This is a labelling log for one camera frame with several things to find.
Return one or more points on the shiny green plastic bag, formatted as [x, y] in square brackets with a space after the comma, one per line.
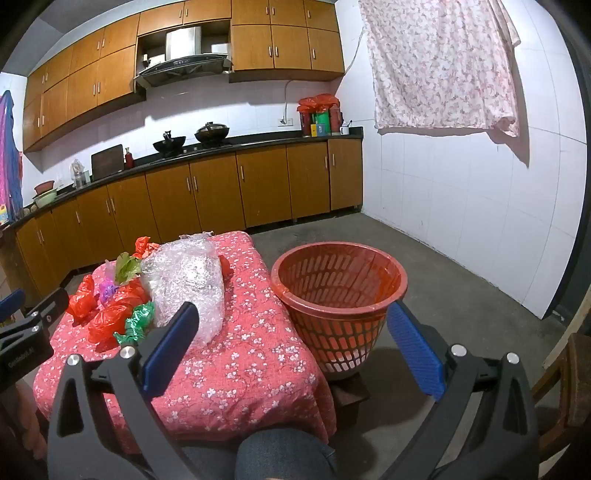
[138, 323]

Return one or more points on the red plastic basket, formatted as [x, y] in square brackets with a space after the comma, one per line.
[337, 332]

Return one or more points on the purple plastic bag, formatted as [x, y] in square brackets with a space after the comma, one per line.
[107, 291]

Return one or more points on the wooden lower cabinets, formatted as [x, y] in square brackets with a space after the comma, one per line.
[263, 184]

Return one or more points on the wooden chair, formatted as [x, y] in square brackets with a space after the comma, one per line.
[568, 392]

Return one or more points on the red bottle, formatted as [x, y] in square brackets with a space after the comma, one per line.
[129, 159]

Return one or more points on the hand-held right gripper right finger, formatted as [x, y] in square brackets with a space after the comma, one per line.
[415, 350]

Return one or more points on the wooden cabinets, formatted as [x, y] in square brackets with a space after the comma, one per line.
[263, 184]
[286, 50]

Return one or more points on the person's left forearm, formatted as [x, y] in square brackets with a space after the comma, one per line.
[30, 415]

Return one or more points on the glass jar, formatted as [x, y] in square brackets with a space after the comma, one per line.
[79, 174]

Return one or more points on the clear bubble wrap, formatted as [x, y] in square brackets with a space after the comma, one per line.
[184, 277]

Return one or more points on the black lidded wok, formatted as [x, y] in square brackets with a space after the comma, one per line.
[211, 133]

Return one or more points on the person's leg in jeans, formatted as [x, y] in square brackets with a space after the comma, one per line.
[281, 454]

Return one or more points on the small colourful box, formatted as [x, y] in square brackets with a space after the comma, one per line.
[3, 214]

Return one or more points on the dark wooden stool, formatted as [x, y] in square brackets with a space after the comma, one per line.
[351, 392]

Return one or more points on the steel range hood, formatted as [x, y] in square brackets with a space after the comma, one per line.
[184, 62]

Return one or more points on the red floral tablecloth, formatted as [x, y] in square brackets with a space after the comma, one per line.
[258, 360]

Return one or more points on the red plastic bag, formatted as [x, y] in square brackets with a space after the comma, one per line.
[83, 295]
[143, 247]
[131, 290]
[225, 265]
[108, 323]

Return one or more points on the red basin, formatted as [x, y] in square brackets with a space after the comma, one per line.
[45, 187]

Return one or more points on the green paw print bag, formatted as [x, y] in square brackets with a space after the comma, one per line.
[127, 267]

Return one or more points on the dark cutting board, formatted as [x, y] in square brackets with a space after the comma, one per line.
[107, 161]

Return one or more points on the wooden upper cabinets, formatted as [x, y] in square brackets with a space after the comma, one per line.
[286, 50]

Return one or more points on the pink translucent plastic bag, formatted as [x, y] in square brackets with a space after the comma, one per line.
[108, 270]

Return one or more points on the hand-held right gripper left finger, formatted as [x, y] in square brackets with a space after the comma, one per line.
[171, 341]

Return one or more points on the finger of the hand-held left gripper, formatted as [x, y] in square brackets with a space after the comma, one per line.
[48, 307]
[9, 302]

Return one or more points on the hanging blue pink cloth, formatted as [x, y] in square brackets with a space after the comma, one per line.
[9, 152]

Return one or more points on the green basin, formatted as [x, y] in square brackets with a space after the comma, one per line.
[45, 198]

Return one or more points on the black kitchen countertop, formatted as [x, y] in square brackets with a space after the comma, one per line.
[258, 141]

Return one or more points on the hanging pink floral cloth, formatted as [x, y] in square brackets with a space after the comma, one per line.
[438, 64]

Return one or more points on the green box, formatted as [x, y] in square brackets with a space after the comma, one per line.
[322, 122]

